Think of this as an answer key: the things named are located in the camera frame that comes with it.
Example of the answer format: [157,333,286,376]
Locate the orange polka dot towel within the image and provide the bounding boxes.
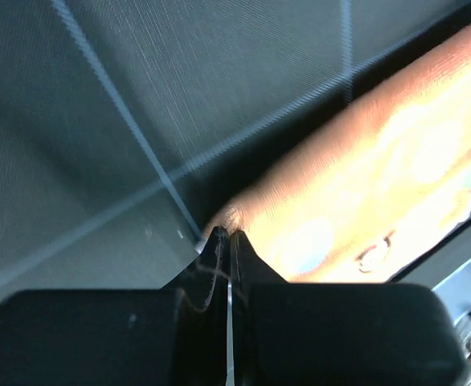
[210,24,471,282]

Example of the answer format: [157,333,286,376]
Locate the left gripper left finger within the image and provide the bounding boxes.
[0,228,230,385]

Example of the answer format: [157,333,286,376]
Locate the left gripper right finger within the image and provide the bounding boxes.
[230,232,471,385]

